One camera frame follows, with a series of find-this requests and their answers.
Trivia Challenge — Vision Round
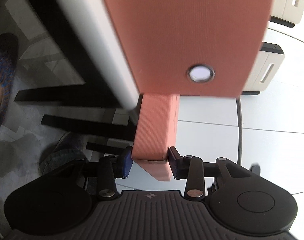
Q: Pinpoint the beige chair with black frame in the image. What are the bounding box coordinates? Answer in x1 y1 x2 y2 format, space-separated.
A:
271 0 304 28
241 42 285 96

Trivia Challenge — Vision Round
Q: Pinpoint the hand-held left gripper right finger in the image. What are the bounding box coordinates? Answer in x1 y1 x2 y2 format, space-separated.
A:
169 147 247 201

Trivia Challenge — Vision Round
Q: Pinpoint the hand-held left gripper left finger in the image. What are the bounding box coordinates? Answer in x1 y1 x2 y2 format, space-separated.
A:
67 146 132 201

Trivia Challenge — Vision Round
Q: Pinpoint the salmon storage box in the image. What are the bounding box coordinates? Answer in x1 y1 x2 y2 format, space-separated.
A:
96 0 277 98

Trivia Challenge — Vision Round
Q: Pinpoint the salmon box lid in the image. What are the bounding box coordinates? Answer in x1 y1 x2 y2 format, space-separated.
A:
131 94 180 182

